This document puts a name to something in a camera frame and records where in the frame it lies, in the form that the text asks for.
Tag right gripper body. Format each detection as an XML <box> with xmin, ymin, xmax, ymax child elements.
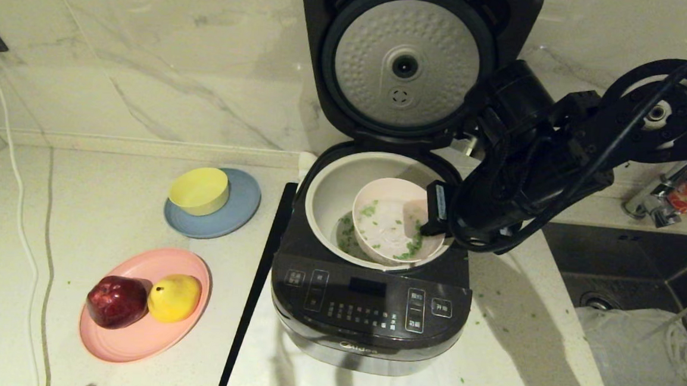
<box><xmin>421</xmin><ymin>156</ymin><xmax>552</xmax><ymax>254</ymax></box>

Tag pale pink bowl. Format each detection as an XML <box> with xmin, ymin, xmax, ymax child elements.
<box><xmin>349</xmin><ymin>175</ymin><xmax>450</xmax><ymax>269</ymax></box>

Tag white inner pot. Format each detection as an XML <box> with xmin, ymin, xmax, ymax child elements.
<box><xmin>301</xmin><ymin>148</ymin><xmax>461</xmax><ymax>275</ymax></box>

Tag black rice cooker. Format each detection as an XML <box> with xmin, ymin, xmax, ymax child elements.
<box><xmin>266</xmin><ymin>135</ymin><xmax>482</xmax><ymax>381</ymax></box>

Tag black rice cooker lid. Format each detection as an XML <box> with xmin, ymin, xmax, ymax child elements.
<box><xmin>291</xmin><ymin>0</ymin><xmax>545</xmax><ymax>156</ymax></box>

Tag yellow bowl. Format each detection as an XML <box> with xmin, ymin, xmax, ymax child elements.
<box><xmin>167</xmin><ymin>165</ymin><xmax>231</xmax><ymax>218</ymax></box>

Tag steel sink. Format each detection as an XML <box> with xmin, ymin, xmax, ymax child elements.
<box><xmin>533</xmin><ymin>221</ymin><xmax>687</xmax><ymax>386</ymax></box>

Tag chrome faucet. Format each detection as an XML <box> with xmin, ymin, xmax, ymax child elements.
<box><xmin>621</xmin><ymin>155</ymin><xmax>687</xmax><ymax>230</ymax></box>

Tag blue plate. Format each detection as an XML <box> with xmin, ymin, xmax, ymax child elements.
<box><xmin>163</xmin><ymin>164</ymin><xmax>263</xmax><ymax>242</ymax></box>

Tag white cloth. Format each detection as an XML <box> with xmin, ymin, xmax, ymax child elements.
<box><xmin>570</xmin><ymin>303</ymin><xmax>687</xmax><ymax>386</ymax></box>

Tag yellow pear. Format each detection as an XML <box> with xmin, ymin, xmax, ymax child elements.
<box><xmin>146</xmin><ymin>272</ymin><xmax>203</xmax><ymax>326</ymax></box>

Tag pink plate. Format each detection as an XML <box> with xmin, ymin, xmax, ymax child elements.
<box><xmin>77</xmin><ymin>243</ymin><xmax>214</xmax><ymax>368</ymax></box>

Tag red apple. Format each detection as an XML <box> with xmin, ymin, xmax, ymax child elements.
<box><xmin>85</xmin><ymin>274</ymin><xmax>152</xmax><ymax>331</ymax></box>

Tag black cable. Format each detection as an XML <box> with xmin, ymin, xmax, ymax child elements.
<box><xmin>446</xmin><ymin>42</ymin><xmax>687</xmax><ymax>266</ymax></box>

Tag white power cable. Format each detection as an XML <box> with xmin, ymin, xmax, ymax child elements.
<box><xmin>0</xmin><ymin>55</ymin><xmax>61</xmax><ymax>386</ymax></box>

